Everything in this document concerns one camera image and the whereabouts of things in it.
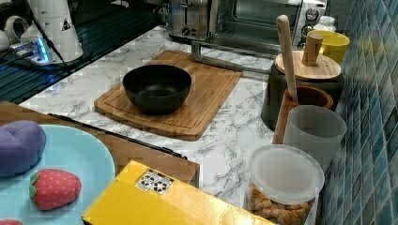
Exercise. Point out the black bowl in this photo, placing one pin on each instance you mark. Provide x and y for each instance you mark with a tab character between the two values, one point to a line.
157	89

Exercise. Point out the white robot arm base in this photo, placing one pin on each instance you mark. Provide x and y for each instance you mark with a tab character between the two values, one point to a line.
51	37

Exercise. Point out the yellow cardboard box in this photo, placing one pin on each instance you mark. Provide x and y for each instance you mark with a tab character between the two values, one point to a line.
140	195

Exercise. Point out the silver toaster oven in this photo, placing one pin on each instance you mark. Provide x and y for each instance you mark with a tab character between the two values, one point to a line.
240	26

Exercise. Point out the cookie jar with plastic lid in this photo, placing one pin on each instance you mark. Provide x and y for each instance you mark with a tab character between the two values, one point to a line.
284	182

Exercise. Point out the wooden utensil holder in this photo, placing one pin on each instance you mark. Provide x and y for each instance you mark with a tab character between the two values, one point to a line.
307	95

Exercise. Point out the frosted plastic cup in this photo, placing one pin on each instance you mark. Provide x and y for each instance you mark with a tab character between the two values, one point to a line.
315	130

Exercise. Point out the black canister with wooden lid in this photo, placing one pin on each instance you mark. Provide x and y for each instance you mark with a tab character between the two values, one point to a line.
326	74

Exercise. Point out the black dish rack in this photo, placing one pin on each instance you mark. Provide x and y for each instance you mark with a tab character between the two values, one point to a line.
20	79

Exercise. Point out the light blue plate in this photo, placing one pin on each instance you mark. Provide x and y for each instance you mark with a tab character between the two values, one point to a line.
68	149

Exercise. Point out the yellow mug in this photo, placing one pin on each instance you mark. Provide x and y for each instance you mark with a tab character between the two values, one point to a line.
333	45

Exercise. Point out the white bottle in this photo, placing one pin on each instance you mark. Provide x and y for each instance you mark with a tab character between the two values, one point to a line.
325	23

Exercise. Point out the red plush strawberry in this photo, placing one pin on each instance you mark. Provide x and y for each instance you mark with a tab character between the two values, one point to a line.
52	188

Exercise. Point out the purple plush toy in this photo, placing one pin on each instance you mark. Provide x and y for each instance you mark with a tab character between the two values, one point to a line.
21	146

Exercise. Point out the wooden spoon handle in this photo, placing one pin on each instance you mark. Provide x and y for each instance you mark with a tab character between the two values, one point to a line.
286	51

